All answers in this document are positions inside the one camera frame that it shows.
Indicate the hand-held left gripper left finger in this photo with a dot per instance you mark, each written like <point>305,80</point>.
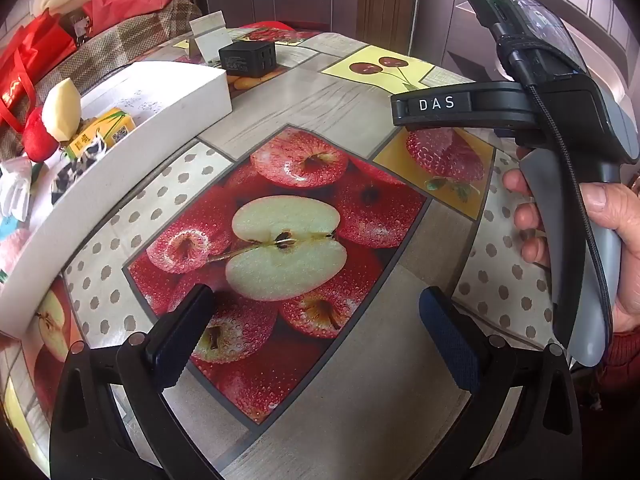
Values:
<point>175,340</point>

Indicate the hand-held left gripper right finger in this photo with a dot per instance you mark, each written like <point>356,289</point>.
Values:
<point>450,345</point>

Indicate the yellow tissue packet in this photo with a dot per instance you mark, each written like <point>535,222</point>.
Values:
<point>110,127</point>

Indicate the white cardboard box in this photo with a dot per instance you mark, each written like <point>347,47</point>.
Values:
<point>165,95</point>

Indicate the person's right forearm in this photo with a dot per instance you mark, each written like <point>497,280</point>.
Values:
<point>625,360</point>

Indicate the person's right hand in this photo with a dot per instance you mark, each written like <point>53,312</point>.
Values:
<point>625,240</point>

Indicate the pink plush toy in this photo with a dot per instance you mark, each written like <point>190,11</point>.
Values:
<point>10,250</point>

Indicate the black and white patterned cloth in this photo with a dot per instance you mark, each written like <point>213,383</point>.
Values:
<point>75,170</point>

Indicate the wooden door panel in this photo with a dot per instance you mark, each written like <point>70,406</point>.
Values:
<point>385,5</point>

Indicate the red plush apple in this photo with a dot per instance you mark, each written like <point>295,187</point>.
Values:
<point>37,140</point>

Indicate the pale yellow sponge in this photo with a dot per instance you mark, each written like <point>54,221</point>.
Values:
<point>62,105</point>

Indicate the black power adapter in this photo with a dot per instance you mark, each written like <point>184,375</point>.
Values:
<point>247,60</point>

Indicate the plaid sofa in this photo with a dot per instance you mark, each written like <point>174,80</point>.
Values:
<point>130,35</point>

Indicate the red bag with gold print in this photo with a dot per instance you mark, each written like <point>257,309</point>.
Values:
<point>30,55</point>

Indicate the grey metal bracket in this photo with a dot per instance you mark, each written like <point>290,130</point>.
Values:
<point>212,40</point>

